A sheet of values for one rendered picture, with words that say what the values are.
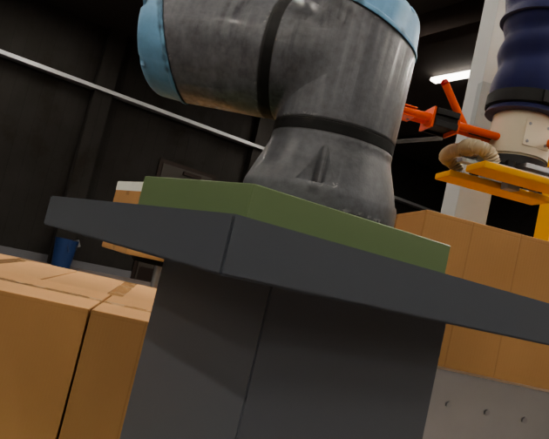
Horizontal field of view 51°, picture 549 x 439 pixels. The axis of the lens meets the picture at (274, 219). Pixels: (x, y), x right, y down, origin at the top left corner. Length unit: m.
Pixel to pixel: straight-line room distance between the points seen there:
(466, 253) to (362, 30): 0.93
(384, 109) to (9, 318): 0.98
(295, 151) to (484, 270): 0.97
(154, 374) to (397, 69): 0.45
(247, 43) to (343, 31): 0.11
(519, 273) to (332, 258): 1.20
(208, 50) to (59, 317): 0.82
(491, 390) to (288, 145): 0.89
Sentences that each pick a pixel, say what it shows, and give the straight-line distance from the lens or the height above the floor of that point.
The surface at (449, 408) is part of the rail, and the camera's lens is 1.36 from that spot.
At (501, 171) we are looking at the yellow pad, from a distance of 1.64.
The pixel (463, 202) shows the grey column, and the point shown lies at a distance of 2.79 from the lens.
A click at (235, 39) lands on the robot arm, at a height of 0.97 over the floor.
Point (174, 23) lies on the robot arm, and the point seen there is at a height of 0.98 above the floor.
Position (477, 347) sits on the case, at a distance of 1.55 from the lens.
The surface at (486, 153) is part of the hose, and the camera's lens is 1.66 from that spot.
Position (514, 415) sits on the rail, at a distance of 1.44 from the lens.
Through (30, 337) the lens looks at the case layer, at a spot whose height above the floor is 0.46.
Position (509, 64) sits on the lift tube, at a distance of 1.84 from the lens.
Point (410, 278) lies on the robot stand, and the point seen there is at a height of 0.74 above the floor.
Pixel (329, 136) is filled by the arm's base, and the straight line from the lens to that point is 0.65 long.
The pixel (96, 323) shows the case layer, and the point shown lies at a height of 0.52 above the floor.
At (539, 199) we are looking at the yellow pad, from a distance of 1.92.
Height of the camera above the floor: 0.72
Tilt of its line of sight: 5 degrees up
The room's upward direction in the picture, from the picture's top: 13 degrees clockwise
